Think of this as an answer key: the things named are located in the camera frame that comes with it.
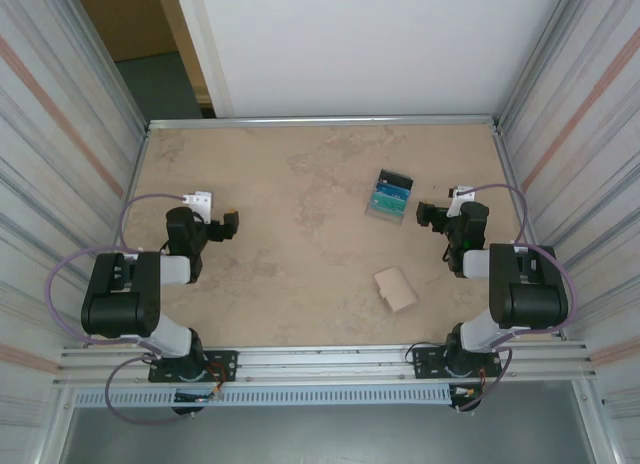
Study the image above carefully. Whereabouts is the beige card holder wallet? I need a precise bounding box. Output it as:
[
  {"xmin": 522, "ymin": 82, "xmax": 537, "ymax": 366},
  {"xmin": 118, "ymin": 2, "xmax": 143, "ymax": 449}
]
[{"xmin": 373, "ymin": 265, "xmax": 419, "ymax": 315}]

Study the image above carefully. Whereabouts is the teal credit card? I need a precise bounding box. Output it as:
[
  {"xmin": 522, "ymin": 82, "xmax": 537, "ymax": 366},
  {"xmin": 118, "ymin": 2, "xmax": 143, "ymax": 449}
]
[{"xmin": 367, "ymin": 190, "xmax": 410, "ymax": 214}]

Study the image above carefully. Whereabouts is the black credit card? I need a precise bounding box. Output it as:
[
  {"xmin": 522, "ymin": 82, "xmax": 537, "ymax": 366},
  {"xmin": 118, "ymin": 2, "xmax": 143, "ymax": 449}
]
[{"xmin": 377, "ymin": 167, "xmax": 415, "ymax": 192}]

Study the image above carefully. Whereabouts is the clear acrylic card stand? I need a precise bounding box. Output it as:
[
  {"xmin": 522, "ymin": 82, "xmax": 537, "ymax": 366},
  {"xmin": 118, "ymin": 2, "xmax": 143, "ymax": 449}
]
[{"xmin": 363, "ymin": 167, "xmax": 415, "ymax": 229}]

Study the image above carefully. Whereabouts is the brown wooden door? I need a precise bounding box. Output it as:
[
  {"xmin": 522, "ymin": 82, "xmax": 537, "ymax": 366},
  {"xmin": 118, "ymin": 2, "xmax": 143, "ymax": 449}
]
[{"xmin": 72, "ymin": 0, "xmax": 179, "ymax": 63}]

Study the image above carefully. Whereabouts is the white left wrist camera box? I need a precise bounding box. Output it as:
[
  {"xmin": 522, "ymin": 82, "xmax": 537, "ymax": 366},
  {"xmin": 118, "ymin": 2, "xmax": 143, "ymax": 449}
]
[{"xmin": 181, "ymin": 189, "xmax": 215, "ymax": 221}]

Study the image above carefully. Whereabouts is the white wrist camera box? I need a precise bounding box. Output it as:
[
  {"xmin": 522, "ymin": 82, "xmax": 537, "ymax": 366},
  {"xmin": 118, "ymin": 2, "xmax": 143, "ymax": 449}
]
[
  {"xmin": 447, "ymin": 184, "xmax": 477, "ymax": 219},
  {"xmin": 181, "ymin": 189, "xmax": 215, "ymax": 221}
]

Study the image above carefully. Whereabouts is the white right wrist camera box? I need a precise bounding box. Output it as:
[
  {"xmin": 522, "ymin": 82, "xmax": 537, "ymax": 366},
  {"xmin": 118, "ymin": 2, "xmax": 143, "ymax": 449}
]
[{"xmin": 447, "ymin": 184, "xmax": 477, "ymax": 219}]

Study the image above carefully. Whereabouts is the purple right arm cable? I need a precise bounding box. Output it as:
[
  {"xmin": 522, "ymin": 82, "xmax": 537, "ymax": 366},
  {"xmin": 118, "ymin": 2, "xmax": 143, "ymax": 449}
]
[{"xmin": 457, "ymin": 182, "xmax": 582, "ymax": 414}]

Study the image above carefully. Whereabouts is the aluminium table side rail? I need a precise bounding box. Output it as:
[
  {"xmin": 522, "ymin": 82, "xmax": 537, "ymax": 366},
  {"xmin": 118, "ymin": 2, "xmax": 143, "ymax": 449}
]
[{"xmin": 492, "ymin": 123, "xmax": 569, "ymax": 341}]

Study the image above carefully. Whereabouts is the aluminium table end rail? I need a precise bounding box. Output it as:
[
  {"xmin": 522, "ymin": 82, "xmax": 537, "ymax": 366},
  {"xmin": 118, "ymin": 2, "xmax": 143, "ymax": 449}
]
[{"xmin": 147, "ymin": 114, "xmax": 501, "ymax": 131}]

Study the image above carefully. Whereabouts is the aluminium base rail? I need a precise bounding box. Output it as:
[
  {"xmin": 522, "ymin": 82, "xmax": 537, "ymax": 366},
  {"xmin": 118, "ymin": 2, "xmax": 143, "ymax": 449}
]
[{"xmin": 58, "ymin": 341, "xmax": 599, "ymax": 385}]

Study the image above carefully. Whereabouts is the grey slotted cable duct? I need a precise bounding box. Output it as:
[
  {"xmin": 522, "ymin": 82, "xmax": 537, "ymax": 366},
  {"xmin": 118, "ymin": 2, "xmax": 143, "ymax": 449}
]
[{"xmin": 73, "ymin": 387, "xmax": 454, "ymax": 409}]

